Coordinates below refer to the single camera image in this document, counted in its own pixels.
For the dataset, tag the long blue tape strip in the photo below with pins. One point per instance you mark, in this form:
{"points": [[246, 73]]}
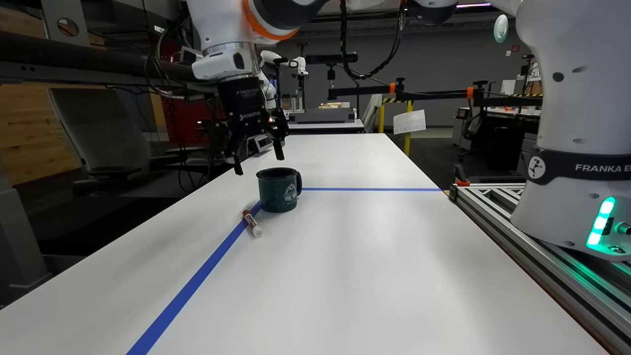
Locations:
{"points": [[198, 278]]}

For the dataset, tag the red cabinet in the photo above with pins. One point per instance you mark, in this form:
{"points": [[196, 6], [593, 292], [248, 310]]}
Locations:
{"points": [[191, 110]]}

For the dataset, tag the white marker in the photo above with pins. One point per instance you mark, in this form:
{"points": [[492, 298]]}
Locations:
{"points": [[252, 221]]}

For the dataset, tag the white paper sign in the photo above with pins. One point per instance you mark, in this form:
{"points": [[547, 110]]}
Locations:
{"points": [[409, 122]]}

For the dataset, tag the black machine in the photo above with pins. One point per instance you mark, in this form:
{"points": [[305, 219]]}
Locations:
{"points": [[494, 140]]}

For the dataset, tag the black bar with orange clamps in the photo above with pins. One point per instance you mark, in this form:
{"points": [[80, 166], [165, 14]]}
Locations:
{"points": [[435, 93]]}

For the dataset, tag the dark teal mug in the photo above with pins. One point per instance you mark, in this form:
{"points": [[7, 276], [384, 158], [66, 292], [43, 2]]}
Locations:
{"points": [[279, 189]]}

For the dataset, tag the aluminium mounting rail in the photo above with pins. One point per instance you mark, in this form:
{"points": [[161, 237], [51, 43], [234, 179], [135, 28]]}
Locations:
{"points": [[540, 256]]}

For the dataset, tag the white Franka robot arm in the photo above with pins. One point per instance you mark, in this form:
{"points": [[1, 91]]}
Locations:
{"points": [[579, 99]]}

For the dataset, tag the white background table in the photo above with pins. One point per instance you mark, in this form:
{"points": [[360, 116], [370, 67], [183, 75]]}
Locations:
{"points": [[319, 124]]}

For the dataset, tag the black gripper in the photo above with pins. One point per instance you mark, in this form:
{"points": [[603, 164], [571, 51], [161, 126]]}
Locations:
{"points": [[246, 104]]}

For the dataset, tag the small white background robot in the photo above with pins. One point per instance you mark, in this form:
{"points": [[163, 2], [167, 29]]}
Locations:
{"points": [[289, 65]]}

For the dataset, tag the short blue tape strip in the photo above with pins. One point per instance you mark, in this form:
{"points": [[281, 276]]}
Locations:
{"points": [[372, 189]]}

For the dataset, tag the grey panel with round gauge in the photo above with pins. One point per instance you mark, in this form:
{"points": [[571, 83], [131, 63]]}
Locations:
{"points": [[66, 22]]}

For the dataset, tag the black shelf beam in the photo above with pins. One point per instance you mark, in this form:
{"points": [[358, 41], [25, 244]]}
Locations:
{"points": [[86, 61]]}

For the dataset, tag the tall yellow post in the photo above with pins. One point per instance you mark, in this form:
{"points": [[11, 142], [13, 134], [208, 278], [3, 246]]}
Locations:
{"points": [[409, 128]]}

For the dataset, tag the grey monitor box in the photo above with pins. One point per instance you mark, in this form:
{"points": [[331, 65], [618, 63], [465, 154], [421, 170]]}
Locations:
{"points": [[106, 128]]}

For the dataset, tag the wooden panel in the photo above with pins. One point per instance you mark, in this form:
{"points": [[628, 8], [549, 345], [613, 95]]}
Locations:
{"points": [[31, 134]]}

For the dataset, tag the short yellow post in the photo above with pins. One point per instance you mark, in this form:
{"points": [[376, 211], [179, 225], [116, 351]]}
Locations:
{"points": [[382, 118]]}

